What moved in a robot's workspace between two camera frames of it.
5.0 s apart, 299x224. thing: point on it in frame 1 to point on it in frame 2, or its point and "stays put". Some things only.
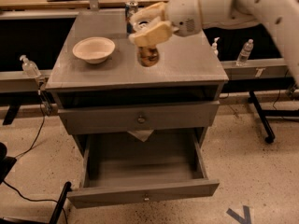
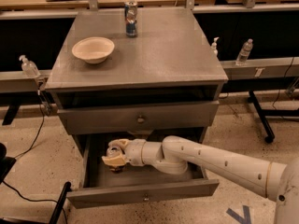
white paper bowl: (94, 50) stays put
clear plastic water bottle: (245, 53) stays put
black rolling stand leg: (263, 114) stays put
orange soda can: (148, 56) to (117, 169)
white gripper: (183, 15) to (135, 152)
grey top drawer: (186, 115) stays put
